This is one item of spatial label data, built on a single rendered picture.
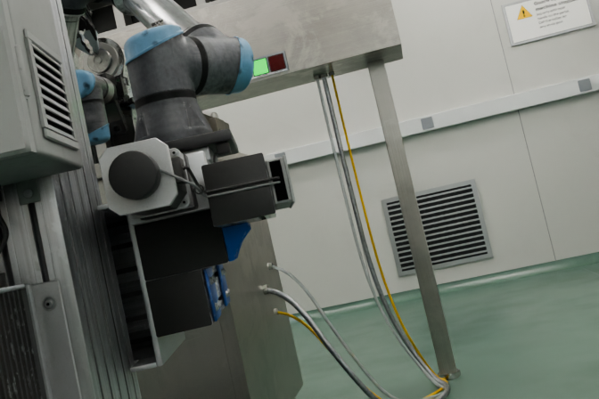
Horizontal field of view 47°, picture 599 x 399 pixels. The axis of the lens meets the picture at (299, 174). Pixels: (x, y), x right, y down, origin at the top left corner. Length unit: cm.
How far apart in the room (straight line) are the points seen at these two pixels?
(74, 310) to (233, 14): 166
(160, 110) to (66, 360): 50
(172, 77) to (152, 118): 8
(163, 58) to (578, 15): 383
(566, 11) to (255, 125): 216
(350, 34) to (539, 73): 254
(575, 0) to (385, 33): 266
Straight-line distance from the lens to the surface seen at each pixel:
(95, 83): 190
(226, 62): 138
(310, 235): 469
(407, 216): 246
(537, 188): 469
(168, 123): 127
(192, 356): 184
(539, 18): 482
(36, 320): 98
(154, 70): 130
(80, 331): 97
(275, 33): 241
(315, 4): 241
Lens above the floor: 62
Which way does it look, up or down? 4 degrees up
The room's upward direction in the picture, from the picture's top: 13 degrees counter-clockwise
